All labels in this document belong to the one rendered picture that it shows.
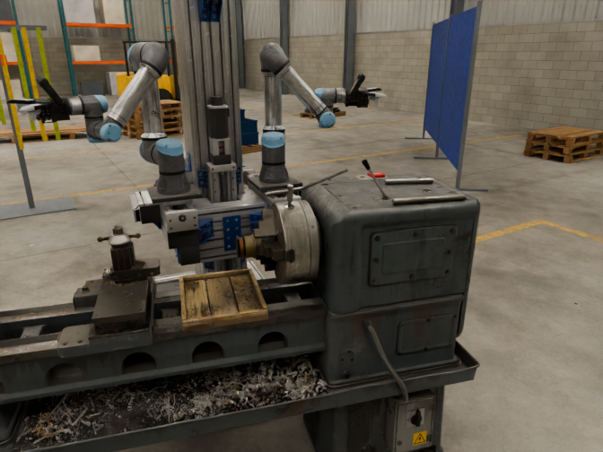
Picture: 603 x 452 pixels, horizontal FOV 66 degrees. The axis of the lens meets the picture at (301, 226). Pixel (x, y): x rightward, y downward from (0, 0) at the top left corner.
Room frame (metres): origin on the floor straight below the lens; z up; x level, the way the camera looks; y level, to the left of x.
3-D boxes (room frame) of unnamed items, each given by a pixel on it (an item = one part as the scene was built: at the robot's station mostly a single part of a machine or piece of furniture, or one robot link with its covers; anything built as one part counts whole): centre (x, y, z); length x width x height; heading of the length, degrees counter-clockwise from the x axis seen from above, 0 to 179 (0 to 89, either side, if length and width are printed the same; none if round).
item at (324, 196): (1.77, -0.34, 1.06); 0.59 x 0.48 x 0.39; 105
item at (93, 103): (2.00, 0.88, 1.56); 0.11 x 0.08 x 0.09; 134
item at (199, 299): (1.58, 0.31, 0.89); 0.36 x 0.30 x 0.04; 15
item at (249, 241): (1.61, 0.20, 1.08); 0.09 x 0.09 x 0.09; 15
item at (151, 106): (2.19, 0.69, 1.54); 0.15 x 0.12 x 0.55; 44
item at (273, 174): (2.28, 0.14, 1.21); 0.15 x 0.15 x 0.10
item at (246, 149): (8.81, 1.42, 0.39); 1.20 x 0.80 x 0.79; 129
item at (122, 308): (1.50, 0.65, 0.95); 0.43 x 0.17 x 0.05; 15
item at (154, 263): (1.57, 0.64, 0.99); 0.20 x 0.10 x 0.05; 105
